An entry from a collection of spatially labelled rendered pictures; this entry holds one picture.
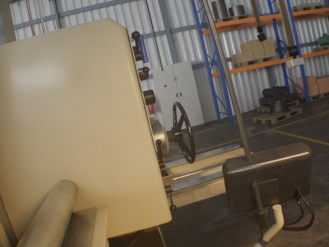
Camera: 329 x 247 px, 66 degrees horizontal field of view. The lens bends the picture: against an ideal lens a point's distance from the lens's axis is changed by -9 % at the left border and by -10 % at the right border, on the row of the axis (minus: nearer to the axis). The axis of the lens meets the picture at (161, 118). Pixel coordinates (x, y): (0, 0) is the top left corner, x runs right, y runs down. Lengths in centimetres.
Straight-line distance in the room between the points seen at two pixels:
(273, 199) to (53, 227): 79
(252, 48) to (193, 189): 686
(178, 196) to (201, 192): 20
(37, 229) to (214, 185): 187
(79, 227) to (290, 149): 78
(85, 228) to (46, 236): 26
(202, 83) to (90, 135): 846
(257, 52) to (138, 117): 792
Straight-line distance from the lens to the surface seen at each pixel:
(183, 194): 236
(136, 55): 117
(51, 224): 78
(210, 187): 241
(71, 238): 92
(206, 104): 944
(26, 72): 111
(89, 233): 92
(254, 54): 877
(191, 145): 148
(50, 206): 87
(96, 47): 106
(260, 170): 103
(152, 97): 132
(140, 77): 150
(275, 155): 105
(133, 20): 928
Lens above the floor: 162
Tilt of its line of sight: 7 degrees down
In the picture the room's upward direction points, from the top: 13 degrees counter-clockwise
